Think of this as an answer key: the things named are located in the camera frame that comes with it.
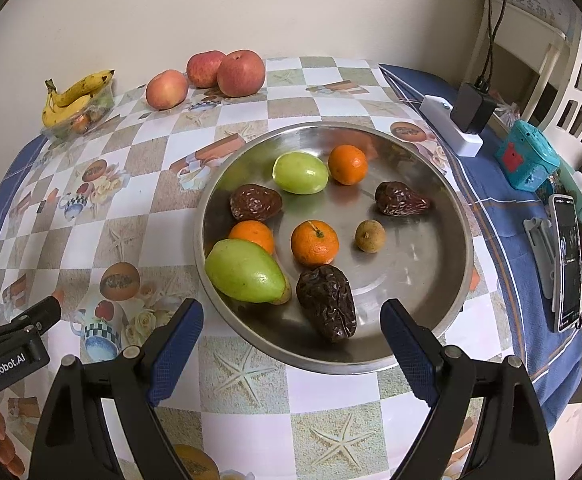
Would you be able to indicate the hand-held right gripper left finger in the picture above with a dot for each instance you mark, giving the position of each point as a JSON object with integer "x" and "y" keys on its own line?
{"x": 176, "y": 355}

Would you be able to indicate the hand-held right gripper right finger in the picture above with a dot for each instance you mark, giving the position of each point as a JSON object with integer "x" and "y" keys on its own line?
{"x": 411, "y": 350}

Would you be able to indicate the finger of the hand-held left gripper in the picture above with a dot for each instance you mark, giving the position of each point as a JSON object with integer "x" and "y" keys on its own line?
{"x": 36, "y": 312}

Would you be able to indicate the steel bowl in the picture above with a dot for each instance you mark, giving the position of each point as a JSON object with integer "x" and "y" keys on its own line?
{"x": 411, "y": 280}

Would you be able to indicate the large dark dried date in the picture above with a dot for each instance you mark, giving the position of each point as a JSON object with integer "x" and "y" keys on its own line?
{"x": 327, "y": 302}

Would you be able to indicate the elongated green mango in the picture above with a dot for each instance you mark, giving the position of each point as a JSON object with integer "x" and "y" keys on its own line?
{"x": 245, "y": 270}

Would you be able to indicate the small yellow-brown longan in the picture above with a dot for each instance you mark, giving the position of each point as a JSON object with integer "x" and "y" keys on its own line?
{"x": 283, "y": 296}
{"x": 370, "y": 236}

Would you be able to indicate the orange mandarin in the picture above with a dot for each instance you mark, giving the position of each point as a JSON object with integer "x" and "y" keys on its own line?
{"x": 314, "y": 242}
{"x": 348, "y": 164}
{"x": 252, "y": 235}

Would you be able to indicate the green jujube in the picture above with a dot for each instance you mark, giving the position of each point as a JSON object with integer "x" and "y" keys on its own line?
{"x": 301, "y": 172}

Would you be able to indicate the person's left hand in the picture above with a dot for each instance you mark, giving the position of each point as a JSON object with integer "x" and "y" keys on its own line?
{"x": 5, "y": 450}

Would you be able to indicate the checkered printed tablecloth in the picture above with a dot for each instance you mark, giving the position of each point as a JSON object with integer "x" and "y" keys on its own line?
{"x": 136, "y": 195}

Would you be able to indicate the grey phone stand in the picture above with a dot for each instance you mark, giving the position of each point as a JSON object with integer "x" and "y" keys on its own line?
{"x": 538, "y": 250}

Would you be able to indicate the blue tablecloth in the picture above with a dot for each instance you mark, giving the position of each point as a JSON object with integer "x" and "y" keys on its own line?
{"x": 491, "y": 200}

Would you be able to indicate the smartphone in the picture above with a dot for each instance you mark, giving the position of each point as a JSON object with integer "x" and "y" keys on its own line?
{"x": 566, "y": 260}

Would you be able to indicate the small orange in container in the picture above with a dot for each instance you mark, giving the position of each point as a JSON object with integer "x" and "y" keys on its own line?
{"x": 81, "y": 122}

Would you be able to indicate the yellow banana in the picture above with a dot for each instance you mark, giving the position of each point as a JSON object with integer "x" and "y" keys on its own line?
{"x": 63, "y": 110}
{"x": 83, "y": 87}

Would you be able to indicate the clear plastic container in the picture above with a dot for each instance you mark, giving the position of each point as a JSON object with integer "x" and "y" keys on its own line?
{"x": 98, "y": 110}

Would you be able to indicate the white power strip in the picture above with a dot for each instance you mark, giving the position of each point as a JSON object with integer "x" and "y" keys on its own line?
{"x": 463, "y": 142}

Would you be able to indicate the teal toy box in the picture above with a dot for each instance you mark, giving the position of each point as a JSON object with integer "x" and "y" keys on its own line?
{"x": 531, "y": 160}

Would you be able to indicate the black power adapter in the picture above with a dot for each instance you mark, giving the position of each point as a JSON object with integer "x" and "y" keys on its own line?
{"x": 471, "y": 107}

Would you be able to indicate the red apple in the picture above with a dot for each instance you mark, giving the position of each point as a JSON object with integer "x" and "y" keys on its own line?
{"x": 241, "y": 72}
{"x": 203, "y": 69}
{"x": 167, "y": 89}

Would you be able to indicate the white lattice shelf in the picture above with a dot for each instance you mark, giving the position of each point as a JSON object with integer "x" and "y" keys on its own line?
{"x": 575, "y": 45}

